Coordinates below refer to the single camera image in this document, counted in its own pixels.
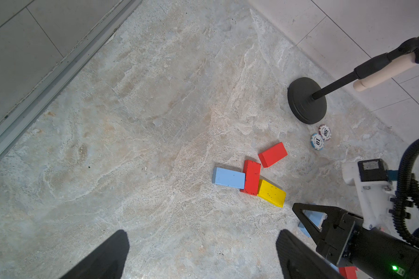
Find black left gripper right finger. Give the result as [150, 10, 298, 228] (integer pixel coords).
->
[276, 229, 345, 279]

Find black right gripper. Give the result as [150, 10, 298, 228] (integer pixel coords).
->
[292, 202, 419, 279]

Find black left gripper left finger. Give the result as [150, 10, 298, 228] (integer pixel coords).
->
[61, 230, 130, 279]

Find yellow block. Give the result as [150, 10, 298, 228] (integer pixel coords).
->
[257, 180, 286, 208]

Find red stem block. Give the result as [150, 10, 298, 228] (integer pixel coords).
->
[240, 160, 261, 196]

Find light blue block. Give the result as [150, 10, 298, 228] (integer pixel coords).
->
[298, 210, 326, 238]
[212, 167, 246, 189]

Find red block centre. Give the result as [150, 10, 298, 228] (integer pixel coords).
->
[338, 266, 357, 279]

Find red block near chips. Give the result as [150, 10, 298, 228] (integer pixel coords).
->
[258, 143, 288, 168]

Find blue 10 poker chip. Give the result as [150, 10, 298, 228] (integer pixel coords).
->
[310, 133, 324, 151]

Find purple 500 poker chip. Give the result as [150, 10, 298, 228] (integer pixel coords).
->
[318, 124, 332, 141]

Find black microphone stand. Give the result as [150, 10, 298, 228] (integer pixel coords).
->
[287, 36, 419, 124]

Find beige wooden microphone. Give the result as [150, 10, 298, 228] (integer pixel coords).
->
[353, 51, 419, 92]

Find black corrugated cable hose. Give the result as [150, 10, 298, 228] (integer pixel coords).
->
[389, 134, 419, 252]

